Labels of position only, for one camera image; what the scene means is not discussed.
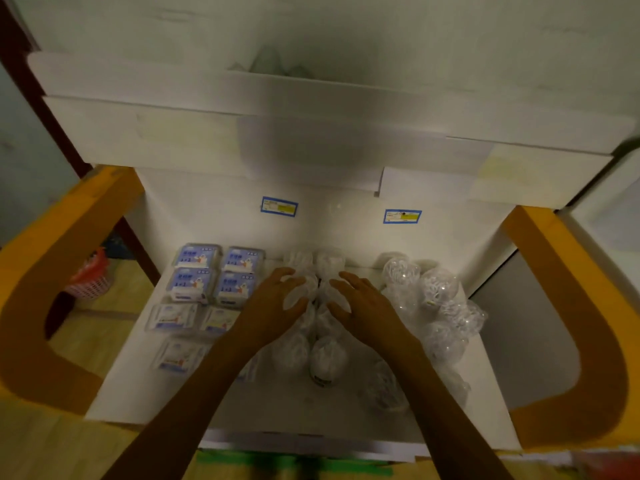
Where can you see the person's left middle finger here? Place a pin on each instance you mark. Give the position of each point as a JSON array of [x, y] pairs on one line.
[[282, 272]]

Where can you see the person's right middle finger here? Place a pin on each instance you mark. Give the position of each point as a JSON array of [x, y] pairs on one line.
[[356, 279]]

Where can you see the person's left thumb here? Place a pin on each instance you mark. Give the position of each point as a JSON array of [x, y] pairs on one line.
[[296, 313]]

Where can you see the green tape strip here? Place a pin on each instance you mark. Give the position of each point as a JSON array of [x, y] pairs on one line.
[[280, 464]]

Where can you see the white cotton ball bag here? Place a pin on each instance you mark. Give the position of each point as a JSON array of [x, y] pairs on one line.
[[300, 295], [329, 293]]

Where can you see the person's left hand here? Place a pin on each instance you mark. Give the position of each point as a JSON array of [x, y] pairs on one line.
[[262, 314]]

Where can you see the pile of cotton ball packs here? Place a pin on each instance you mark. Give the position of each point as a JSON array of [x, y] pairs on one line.
[[327, 359]]

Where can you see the red plastic basket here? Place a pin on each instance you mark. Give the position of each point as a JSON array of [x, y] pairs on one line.
[[91, 274]]

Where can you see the blue tissue packet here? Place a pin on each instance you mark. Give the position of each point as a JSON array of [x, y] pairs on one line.
[[189, 284], [235, 289], [243, 259], [196, 255]]

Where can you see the white neighbouring shelf unit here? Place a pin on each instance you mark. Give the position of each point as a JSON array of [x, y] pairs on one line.
[[607, 229]]

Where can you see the blue yellow price label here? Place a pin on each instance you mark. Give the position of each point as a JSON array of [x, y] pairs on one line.
[[279, 206], [402, 216]]

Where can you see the flat white wipes packet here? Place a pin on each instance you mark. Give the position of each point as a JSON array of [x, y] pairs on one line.
[[220, 319], [172, 317], [179, 355]]

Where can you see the person's right hand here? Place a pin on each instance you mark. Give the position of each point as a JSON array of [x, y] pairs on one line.
[[375, 319]]

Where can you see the yellow wooden side frame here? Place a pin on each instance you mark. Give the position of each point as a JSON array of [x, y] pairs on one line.
[[50, 219], [550, 244]]

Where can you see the person's right thumb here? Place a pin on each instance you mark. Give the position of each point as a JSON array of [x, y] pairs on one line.
[[338, 313]]

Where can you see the pile of clear swab bags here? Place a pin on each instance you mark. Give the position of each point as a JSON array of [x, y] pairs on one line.
[[440, 287]]

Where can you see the dark brown wooden post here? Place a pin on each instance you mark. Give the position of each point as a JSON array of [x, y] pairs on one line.
[[60, 137]]

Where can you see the person's left forearm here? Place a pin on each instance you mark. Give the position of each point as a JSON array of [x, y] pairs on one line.
[[185, 414]]

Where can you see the person's right forearm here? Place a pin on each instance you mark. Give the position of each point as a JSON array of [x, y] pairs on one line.
[[440, 414]]

